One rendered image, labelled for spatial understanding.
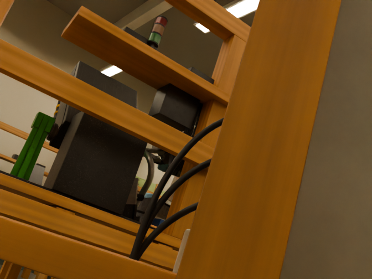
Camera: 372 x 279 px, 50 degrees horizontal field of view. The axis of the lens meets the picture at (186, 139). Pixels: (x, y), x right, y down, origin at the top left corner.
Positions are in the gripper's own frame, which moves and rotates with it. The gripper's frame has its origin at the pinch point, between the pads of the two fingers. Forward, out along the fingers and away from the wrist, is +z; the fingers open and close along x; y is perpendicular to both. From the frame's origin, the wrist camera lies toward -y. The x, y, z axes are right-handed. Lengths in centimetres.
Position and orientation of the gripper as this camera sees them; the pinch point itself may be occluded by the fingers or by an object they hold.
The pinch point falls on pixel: (148, 154)
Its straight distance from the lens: 196.7
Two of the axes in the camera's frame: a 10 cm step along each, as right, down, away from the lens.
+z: -8.6, -1.5, -5.0
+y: -3.2, -6.0, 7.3
